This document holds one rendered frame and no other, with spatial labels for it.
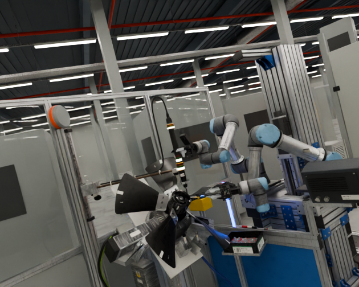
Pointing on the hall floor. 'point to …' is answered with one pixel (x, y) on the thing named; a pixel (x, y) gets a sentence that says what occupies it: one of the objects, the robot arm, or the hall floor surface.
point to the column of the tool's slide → (92, 247)
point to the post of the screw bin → (241, 271)
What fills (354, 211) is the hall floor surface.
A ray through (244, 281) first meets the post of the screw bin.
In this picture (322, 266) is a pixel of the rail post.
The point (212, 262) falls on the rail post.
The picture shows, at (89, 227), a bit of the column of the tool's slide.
